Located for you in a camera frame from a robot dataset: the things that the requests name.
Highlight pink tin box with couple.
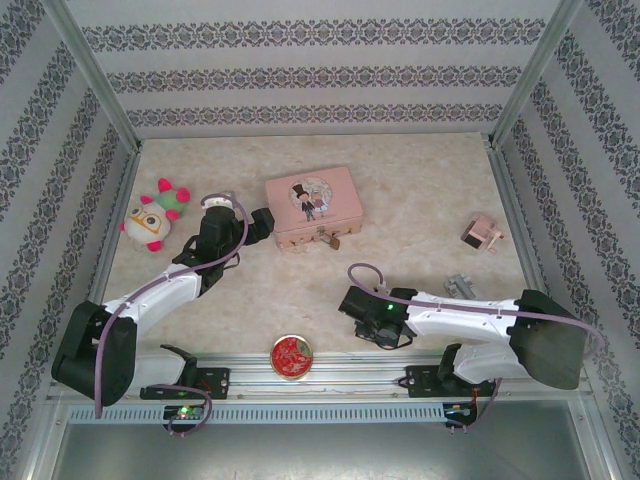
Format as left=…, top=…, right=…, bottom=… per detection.
left=264, top=166, right=364, bottom=253

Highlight white plush toy with glasses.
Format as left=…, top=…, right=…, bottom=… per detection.
left=118, top=178, right=192, bottom=254

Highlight grey interlocking puzzle block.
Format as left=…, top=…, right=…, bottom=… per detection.
left=444, top=273, right=477, bottom=302

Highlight round red tin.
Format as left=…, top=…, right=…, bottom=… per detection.
left=269, top=334, right=315, bottom=382

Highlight pink wooden puzzle block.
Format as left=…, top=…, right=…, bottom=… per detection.
left=459, top=212, right=504, bottom=257

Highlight grey metal sheet shelf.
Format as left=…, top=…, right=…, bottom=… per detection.
left=47, top=422, right=596, bottom=480

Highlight left circuit board with led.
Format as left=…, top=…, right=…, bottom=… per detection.
left=163, top=405, right=207, bottom=422

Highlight aluminium mounting rail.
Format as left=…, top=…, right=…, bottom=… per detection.
left=47, top=351, right=594, bottom=402

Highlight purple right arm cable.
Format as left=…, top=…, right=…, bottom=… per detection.
left=347, top=263, right=605, bottom=435

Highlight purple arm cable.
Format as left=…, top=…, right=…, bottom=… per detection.
left=93, top=192, right=250, bottom=440
left=347, top=263, right=605, bottom=435

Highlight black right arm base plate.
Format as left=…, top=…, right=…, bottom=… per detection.
left=405, top=365, right=499, bottom=400

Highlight aluminium side rail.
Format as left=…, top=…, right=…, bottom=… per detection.
left=87, top=144, right=143, bottom=306
left=487, top=144, right=549, bottom=296

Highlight slotted grey cable duct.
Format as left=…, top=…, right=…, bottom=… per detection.
left=67, top=403, right=447, bottom=425

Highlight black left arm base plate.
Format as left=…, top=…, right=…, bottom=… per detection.
left=139, top=366, right=232, bottom=401

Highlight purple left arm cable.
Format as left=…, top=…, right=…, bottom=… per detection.
left=93, top=192, right=250, bottom=440

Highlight aluminium frame post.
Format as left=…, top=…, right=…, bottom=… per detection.
left=42, top=0, right=143, bottom=150
left=487, top=0, right=585, bottom=150

